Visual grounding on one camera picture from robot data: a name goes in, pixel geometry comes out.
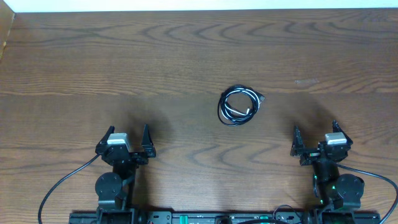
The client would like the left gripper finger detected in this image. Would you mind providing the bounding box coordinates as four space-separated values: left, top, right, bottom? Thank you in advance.
141 124 156 157
97 126 114 149

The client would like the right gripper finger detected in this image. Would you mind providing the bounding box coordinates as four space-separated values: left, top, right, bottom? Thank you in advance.
290 126 304 156
332 119 353 145

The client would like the black usb cable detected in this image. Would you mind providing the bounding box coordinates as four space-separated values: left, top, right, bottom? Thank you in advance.
217 85 266 127

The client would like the white usb cable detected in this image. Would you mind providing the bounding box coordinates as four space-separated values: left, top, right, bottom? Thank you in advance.
223 88 261 117

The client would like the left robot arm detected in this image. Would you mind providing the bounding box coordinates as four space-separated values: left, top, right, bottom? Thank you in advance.
95 124 156 224

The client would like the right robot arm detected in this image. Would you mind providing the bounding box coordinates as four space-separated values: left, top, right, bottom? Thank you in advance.
290 121 364 223

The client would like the cardboard panel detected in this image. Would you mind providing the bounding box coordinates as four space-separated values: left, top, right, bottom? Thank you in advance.
0 0 15 58

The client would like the left camera cable black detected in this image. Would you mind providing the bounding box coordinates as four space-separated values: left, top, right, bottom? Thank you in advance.
37 154 100 224

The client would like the camera cable black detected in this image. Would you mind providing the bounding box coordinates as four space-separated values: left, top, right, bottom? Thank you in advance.
37 154 100 224
335 163 398 224

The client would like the right camera cable black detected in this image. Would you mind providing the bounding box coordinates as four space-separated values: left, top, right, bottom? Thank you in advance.
335 163 398 224

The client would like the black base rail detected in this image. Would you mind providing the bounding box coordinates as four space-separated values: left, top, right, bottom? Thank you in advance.
68 210 381 224

